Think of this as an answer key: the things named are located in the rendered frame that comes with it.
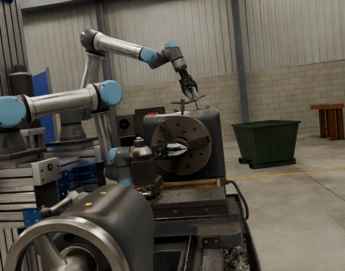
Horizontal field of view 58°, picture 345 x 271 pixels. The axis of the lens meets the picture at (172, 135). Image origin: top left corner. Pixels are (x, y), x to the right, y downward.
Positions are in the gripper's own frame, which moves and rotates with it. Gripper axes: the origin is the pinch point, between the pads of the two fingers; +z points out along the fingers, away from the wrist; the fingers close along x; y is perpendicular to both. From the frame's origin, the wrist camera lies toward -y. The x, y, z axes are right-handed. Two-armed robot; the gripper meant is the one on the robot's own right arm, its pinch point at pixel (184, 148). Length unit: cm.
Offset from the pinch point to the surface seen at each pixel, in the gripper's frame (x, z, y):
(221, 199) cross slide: -11, 16, 48
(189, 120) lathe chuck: 12.6, 2.4, -15.0
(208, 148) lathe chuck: -2.9, 10.5, -15.2
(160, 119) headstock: 14.1, -15.6, -31.1
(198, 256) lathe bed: -24, 8, 58
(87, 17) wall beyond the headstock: 403, -429, -999
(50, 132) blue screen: 5, -311, -425
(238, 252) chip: -49, 20, 4
